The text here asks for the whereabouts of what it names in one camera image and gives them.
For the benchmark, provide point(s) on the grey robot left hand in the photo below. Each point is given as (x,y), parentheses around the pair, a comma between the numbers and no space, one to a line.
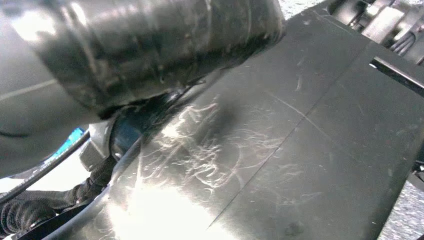
(132,49)

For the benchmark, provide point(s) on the black robot leg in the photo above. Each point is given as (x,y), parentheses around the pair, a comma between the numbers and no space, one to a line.
(298,149)

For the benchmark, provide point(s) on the black robot foot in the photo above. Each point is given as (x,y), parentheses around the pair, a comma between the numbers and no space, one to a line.
(418,175)

